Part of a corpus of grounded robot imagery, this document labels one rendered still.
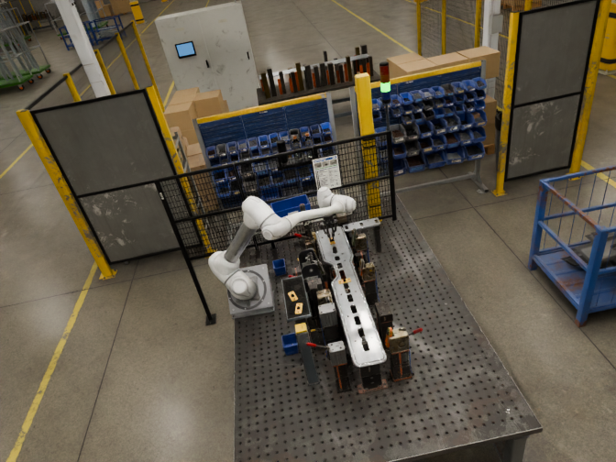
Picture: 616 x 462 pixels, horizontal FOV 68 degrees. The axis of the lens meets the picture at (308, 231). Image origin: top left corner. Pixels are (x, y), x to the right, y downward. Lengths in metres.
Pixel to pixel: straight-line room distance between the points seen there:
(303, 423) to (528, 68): 4.11
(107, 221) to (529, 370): 4.28
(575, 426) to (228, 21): 8.12
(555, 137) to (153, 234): 4.66
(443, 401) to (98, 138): 3.86
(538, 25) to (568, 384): 3.32
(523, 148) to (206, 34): 6.09
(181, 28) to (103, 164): 4.84
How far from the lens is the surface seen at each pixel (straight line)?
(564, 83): 5.70
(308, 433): 2.74
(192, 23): 9.40
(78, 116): 4.94
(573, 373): 3.98
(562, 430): 3.67
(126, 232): 5.43
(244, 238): 2.97
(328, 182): 3.80
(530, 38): 5.31
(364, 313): 2.84
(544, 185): 4.23
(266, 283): 3.39
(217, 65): 9.50
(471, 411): 2.79
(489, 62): 6.33
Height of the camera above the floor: 3.00
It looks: 34 degrees down
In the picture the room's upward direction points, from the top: 11 degrees counter-clockwise
